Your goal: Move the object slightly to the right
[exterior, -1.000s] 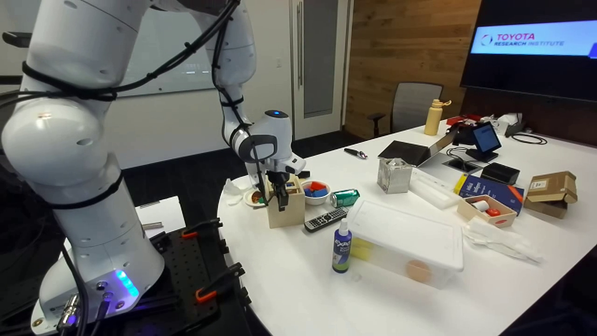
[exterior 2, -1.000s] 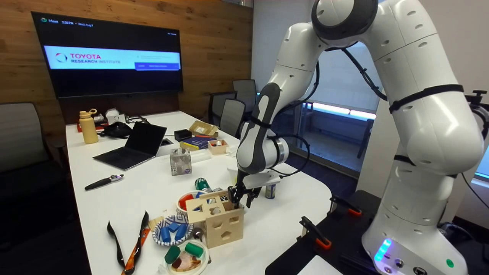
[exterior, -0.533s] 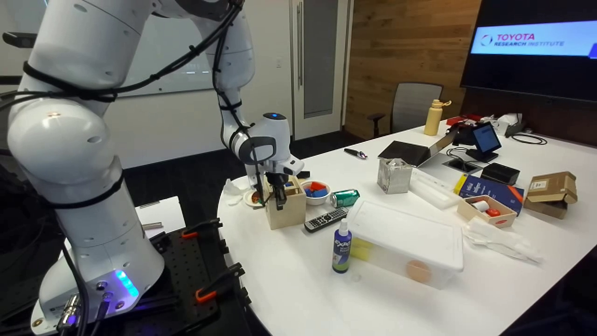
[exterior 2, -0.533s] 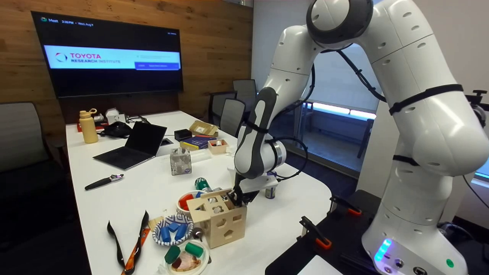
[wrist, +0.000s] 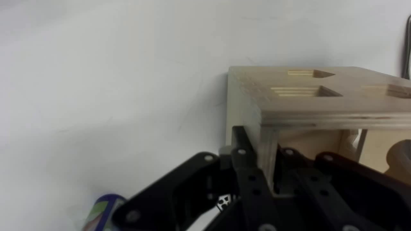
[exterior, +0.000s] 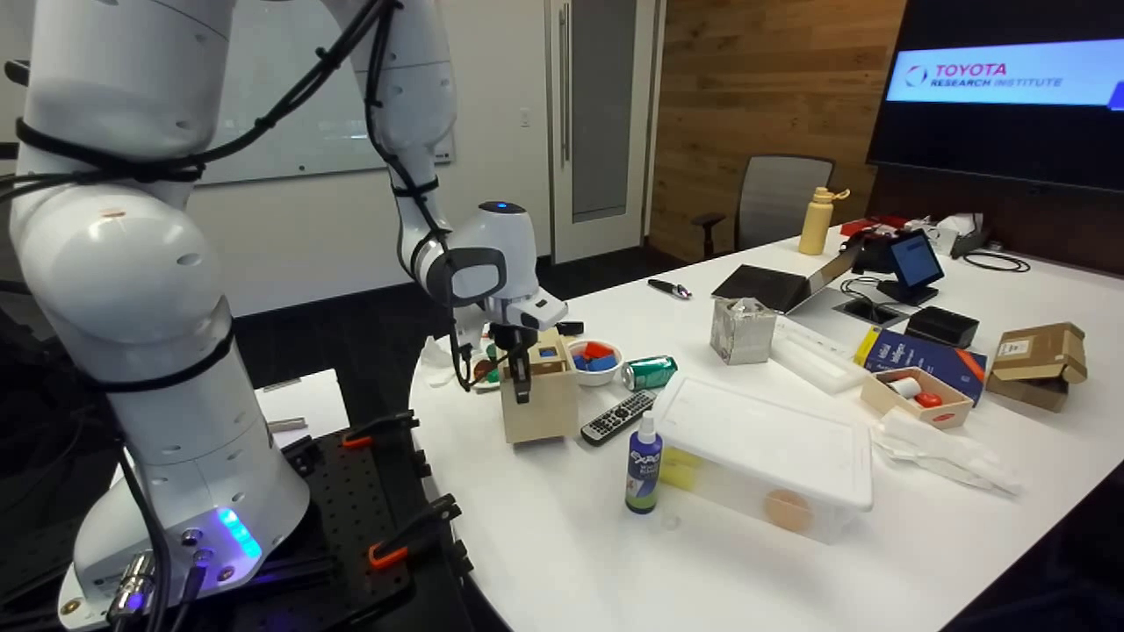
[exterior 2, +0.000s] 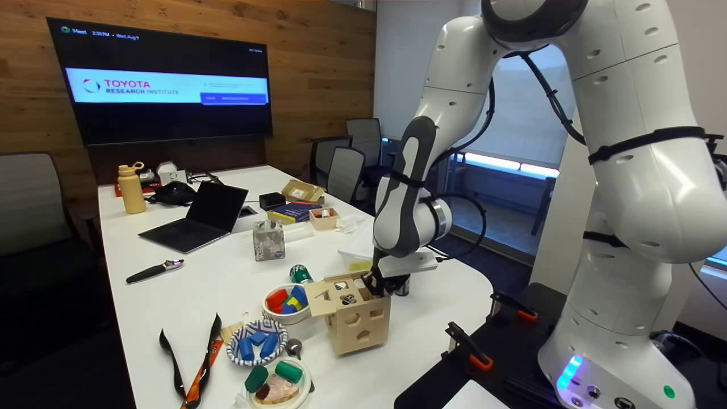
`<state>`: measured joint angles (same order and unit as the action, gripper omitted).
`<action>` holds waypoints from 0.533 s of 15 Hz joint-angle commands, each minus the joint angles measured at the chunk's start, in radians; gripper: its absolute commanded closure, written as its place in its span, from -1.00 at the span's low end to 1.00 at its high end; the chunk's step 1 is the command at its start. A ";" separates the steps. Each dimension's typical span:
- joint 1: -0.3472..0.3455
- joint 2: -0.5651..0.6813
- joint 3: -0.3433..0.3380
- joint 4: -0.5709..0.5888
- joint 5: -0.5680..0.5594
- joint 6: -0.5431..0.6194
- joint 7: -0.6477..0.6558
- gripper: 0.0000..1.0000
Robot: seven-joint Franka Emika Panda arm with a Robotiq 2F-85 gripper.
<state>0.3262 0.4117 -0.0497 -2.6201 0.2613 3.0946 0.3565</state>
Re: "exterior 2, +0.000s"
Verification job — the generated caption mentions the clear plastic container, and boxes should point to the clear plastic container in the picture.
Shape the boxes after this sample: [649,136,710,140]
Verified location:
[339,227,382,273]

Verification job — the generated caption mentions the wooden shape sorter box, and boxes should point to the wooden shape sorter box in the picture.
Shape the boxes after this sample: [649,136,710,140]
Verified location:
[305,272,392,357]

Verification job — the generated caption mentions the wooden shape sorter lid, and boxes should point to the wooden shape sorter lid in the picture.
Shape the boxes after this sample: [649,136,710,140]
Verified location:
[305,273,365,318]

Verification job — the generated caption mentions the white crumpled paper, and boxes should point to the white crumpled paper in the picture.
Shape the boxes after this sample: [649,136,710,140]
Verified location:
[335,214,370,234]

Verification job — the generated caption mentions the heap of coloured blocks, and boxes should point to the heap of coloured blocks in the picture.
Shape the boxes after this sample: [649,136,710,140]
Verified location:
[265,286,309,315]

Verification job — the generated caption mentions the white bowl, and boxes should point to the white bowl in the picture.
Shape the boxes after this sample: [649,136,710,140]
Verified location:
[262,283,312,326]

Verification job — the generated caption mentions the black and orange clamp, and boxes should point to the black and orange clamp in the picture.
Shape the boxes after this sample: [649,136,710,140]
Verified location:
[491,290,540,322]
[444,321,494,373]

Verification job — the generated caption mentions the blue book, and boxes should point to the blue book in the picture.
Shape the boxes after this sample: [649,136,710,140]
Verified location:
[266,202,323,224]

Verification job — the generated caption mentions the row of office chairs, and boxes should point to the row of office chairs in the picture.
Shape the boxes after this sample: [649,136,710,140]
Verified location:
[309,118,394,206]

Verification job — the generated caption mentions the patterned tissue box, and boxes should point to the patterned tissue box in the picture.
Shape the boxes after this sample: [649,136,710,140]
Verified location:
[252,220,286,262]

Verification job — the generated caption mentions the open tan cardboard box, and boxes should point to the open tan cardboard box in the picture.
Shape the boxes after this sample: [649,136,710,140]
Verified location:
[281,179,327,206]

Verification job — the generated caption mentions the green cylinder block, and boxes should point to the green cylinder block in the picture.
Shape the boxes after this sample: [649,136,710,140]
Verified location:
[244,365,270,394]
[274,361,304,385]

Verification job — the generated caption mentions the clear plastic plate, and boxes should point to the clear plastic plate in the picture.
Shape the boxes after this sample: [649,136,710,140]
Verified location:
[243,357,314,409]

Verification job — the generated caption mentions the heap of blue blocks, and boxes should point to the heap of blue blocks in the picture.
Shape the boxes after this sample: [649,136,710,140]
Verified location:
[238,331,280,362]

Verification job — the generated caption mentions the pink toy food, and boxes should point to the pink toy food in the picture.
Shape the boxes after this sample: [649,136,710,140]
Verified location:
[255,374,300,406]

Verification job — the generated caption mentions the white paper sheet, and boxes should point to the white paper sheet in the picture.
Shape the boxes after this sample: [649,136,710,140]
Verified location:
[442,379,512,409]

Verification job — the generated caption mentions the blue patterned bowl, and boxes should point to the blue patterned bowl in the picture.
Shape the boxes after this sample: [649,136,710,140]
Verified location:
[225,319,289,367]

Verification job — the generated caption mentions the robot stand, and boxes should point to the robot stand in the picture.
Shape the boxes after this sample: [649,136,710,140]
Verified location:
[394,282,727,409]

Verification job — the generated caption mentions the bundle of wooden sticks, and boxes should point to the bundle of wooden sticks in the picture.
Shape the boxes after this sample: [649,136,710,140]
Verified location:
[220,321,245,345]

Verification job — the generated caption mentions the black laptop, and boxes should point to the black laptop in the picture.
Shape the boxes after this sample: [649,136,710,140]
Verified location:
[138,181,250,254]

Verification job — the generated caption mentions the window with blind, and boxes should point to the window with blind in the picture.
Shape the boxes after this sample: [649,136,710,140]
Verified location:
[453,44,576,178]

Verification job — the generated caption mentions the black tongs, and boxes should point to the black tongs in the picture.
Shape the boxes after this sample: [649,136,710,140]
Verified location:
[158,313,223,409]

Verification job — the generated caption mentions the black pouch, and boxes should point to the black pouch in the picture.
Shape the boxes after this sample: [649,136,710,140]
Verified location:
[146,181,197,207]

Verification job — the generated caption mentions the red notebook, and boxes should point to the red notebook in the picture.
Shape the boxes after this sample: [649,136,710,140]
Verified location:
[114,182,161,198]

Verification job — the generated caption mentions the yellow water bottle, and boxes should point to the yellow water bottle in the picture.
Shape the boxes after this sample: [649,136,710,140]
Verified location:
[117,161,148,215]

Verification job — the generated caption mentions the grey office chair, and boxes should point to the grey office chair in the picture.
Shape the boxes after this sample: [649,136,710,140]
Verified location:
[0,152,98,347]

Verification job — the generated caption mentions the orange handled tool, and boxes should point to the orange handled tool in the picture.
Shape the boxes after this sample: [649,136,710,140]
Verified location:
[180,339,224,409]

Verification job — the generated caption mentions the black handled peeler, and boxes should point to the black handled peeler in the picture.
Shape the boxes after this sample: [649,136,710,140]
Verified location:
[125,259,185,285]

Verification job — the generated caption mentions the wall television screen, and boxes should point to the wall television screen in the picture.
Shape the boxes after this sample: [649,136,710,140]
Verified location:
[47,17,274,148]

